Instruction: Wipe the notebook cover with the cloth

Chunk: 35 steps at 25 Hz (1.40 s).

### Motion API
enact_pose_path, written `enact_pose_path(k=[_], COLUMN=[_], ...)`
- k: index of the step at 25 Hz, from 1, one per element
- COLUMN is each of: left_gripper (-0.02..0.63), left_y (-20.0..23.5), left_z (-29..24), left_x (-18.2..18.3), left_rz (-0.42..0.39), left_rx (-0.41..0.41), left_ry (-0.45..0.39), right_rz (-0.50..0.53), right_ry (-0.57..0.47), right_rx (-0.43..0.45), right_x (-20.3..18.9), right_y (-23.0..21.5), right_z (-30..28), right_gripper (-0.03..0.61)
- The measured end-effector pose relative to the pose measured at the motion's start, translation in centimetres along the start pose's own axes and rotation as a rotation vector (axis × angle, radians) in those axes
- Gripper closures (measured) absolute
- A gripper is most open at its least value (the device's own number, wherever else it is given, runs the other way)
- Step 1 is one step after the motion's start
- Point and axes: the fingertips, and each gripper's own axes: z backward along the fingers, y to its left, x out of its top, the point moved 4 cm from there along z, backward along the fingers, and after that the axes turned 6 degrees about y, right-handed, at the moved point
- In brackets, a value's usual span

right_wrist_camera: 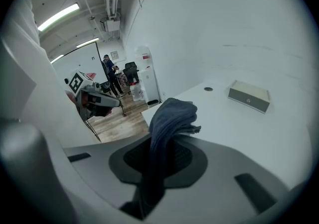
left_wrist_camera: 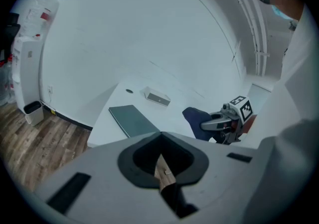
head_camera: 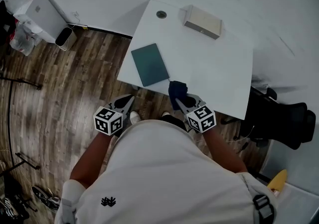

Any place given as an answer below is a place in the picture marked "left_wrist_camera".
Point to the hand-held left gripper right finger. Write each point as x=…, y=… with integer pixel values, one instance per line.
x=219, y=178

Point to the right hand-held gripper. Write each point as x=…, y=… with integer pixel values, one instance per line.
x=239, y=116

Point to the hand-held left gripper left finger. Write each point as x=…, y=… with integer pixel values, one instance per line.
x=104, y=183

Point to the dark blue cloth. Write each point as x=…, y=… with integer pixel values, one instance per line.
x=195, y=122

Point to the dark green notebook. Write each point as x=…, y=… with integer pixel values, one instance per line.
x=134, y=119

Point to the person's right forearm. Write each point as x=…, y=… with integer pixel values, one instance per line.
x=250, y=124

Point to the beige box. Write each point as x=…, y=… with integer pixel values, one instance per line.
x=157, y=97

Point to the person's white t-shirt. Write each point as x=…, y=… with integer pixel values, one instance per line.
x=291, y=118

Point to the white waste bin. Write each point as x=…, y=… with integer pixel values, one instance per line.
x=33, y=113

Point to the teal face mask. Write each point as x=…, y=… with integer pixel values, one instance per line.
x=280, y=12

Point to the white water dispenser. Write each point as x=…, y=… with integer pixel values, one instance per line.
x=27, y=68

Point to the clear water jug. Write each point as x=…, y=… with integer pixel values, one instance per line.
x=6, y=83

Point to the clear water bottle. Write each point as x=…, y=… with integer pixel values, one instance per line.
x=40, y=14

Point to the white wall pipes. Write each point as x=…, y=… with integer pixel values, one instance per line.
x=258, y=31

